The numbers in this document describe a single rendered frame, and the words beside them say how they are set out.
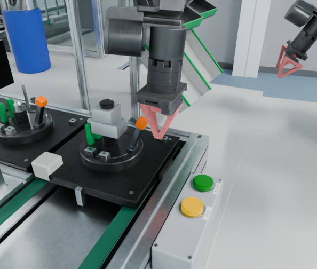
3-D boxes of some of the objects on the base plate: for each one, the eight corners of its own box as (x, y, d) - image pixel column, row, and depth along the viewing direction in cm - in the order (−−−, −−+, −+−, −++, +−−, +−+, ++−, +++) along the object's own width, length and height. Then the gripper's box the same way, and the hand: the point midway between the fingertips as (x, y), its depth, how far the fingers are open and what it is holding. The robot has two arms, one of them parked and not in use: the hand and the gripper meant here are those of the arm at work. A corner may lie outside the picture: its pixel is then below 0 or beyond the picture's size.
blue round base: (57, 65, 151) (47, 7, 136) (36, 76, 138) (22, 13, 124) (33, 61, 156) (21, 5, 141) (10, 71, 144) (-7, 10, 129)
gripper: (177, 67, 44) (167, 156, 52) (193, 53, 53) (182, 131, 60) (134, 60, 46) (130, 147, 53) (156, 47, 54) (150, 123, 62)
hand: (158, 134), depth 56 cm, fingers closed
